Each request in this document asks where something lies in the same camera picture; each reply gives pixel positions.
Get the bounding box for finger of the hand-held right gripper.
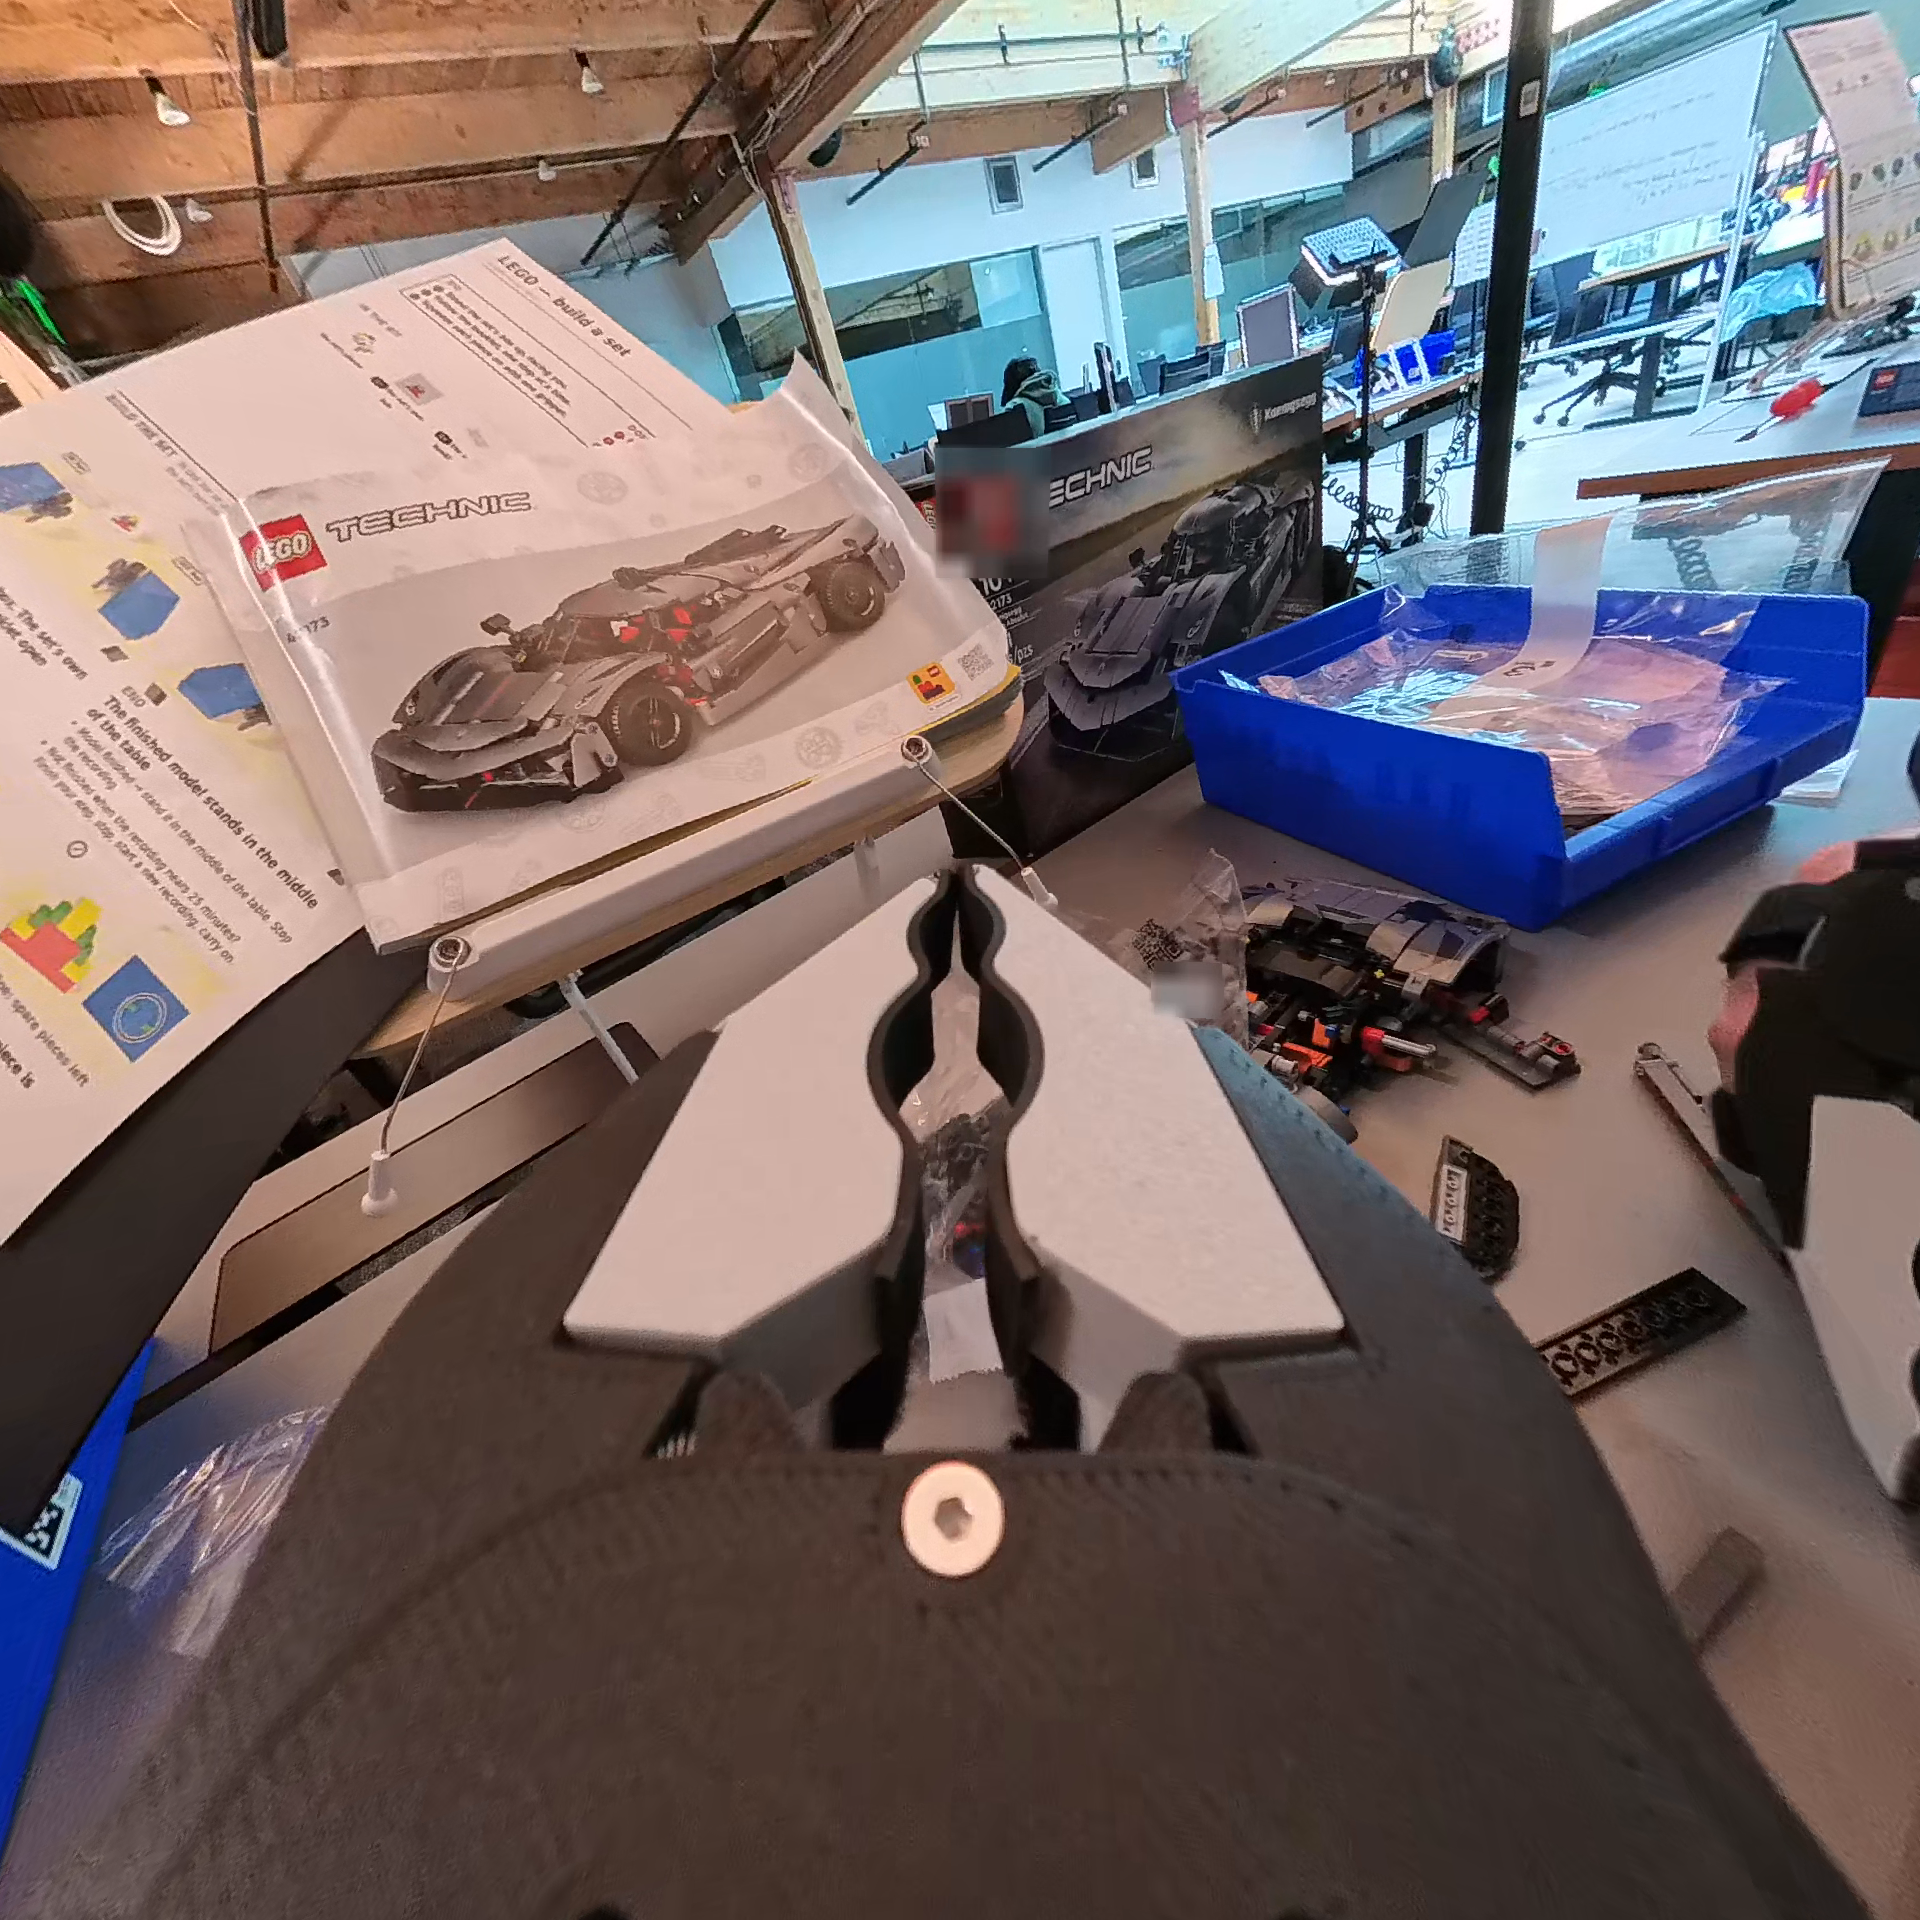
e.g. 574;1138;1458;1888
1789;1071;1920;1505

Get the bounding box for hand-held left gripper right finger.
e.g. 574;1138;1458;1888
961;864;1349;1408

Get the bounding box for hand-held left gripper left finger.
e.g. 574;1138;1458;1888
562;874;961;1415

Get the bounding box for grey lego beam red pins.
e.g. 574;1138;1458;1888
1632;1042;1794;1256

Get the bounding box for black lego plate with holes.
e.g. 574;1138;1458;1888
1533;1266;1749;1402

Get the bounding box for small grey lego piece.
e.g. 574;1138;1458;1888
1670;1528;1769;1643

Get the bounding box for partly built lego car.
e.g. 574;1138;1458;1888
1237;879;1518;1120

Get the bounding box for black grey lego plate assembly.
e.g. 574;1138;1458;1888
1430;1136;1524;1286

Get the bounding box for grey red lego subassembly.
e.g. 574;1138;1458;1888
1446;1014;1582;1089

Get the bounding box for dark lego box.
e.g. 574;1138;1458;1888
930;358;1328;864

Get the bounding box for person's right hand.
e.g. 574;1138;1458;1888
1708;839;1866;1082

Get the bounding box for white flat panel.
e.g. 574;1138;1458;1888
141;839;963;1426

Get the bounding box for blue plastic bin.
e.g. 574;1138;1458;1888
1171;583;1873;935
0;1342;160;1825

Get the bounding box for crumpled clear plastic bag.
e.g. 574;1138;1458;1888
1224;457;1894;826

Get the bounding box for white instruction booklet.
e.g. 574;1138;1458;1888
180;352;1025;952

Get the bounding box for printed paper sheet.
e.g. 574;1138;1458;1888
0;238;706;1248

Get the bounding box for black pole with round disc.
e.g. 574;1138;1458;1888
1470;0;1554;538

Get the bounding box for white board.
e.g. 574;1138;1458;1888
1530;27;1779;296

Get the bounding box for led light panel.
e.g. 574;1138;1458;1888
1290;218;1403;310

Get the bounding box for page holder cord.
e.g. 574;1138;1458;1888
896;736;1059;913
358;937;472;1217

